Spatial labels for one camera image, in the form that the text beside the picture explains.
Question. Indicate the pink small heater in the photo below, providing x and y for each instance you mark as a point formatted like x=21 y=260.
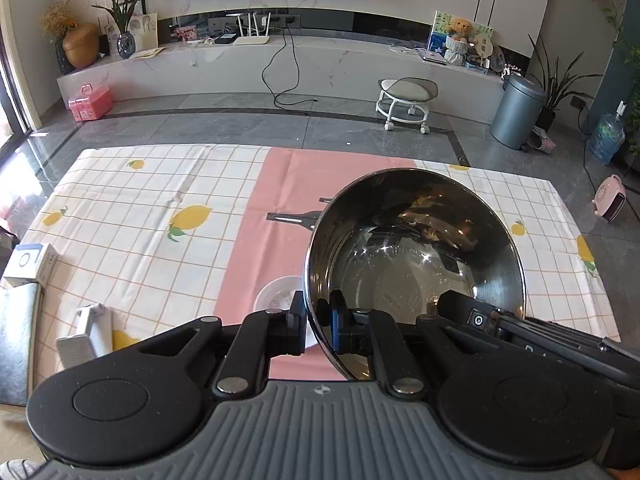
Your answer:
x=609 y=198

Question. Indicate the pink storage box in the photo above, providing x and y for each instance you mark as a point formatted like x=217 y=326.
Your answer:
x=90 y=103

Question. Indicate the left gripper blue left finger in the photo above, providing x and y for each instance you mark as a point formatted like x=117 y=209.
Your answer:
x=288 y=329

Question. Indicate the brown acorn vase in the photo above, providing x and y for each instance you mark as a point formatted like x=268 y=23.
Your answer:
x=82 y=45

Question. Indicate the white small box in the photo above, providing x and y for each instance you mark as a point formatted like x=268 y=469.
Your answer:
x=30 y=263

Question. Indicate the blue vase with plant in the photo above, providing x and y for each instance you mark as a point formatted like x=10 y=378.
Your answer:
x=121 y=12

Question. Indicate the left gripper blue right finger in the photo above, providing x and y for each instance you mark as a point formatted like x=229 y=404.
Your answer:
x=349 y=330

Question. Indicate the grey phone stand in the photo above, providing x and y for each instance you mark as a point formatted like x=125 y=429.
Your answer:
x=91 y=338

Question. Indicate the blue water jug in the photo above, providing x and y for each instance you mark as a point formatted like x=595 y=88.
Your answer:
x=608 y=136

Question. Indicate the lemon and pink tablecloth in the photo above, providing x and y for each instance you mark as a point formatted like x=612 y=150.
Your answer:
x=162 y=234

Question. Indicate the white wifi router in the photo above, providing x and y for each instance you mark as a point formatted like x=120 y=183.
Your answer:
x=253 y=28

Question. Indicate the small white sticker dish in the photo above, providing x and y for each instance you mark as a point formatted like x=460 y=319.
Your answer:
x=276 y=297

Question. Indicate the grey metal trash can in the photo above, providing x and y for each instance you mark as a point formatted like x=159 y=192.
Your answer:
x=518 y=111

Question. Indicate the potted green plant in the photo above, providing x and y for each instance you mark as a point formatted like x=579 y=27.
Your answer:
x=558 y=85

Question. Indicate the teddy bear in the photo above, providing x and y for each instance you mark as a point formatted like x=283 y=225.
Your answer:
x=457 y=41

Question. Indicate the dried flower bunch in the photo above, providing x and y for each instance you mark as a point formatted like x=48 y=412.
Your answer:
x=58 y=19

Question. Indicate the white rolling stool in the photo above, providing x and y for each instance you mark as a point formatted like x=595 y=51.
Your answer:
x=406 y=100

